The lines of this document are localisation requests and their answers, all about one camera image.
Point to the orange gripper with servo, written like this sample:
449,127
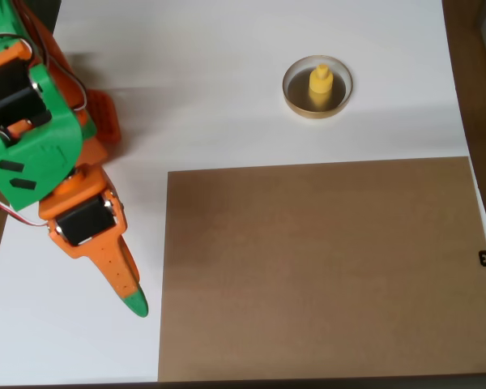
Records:
85,222

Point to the small black clip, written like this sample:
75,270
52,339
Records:
484,258

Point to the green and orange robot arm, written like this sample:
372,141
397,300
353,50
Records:
32,162

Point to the round gold-rimmed bowl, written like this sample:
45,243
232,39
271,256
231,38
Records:
308,113

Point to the small yellow plastic piece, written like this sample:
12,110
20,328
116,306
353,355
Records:
321,85

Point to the white base board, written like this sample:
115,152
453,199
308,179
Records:
227,121

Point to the brown fibreboard panel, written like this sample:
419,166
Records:
316,267

